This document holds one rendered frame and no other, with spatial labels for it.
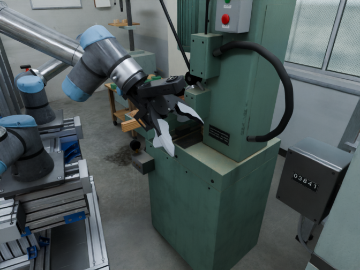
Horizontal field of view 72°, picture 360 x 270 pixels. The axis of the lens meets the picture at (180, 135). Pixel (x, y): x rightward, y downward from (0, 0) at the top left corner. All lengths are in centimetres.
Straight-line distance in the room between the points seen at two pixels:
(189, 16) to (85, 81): 63
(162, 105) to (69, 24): 359
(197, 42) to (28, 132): 68
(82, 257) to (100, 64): 115
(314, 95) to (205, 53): 154
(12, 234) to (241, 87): 98
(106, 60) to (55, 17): 347
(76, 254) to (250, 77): 126
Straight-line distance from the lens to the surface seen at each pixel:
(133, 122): 113
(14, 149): 97
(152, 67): 363
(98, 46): 63
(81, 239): 164
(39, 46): 85
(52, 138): 156
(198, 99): 102
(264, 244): 187
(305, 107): 241
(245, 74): 94
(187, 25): 117
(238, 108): 99
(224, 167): 106
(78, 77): 67
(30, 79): 152
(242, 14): 88
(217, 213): 117
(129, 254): 177
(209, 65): 96
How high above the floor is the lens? 143
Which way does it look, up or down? 30 degrees down
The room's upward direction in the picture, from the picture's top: straight up
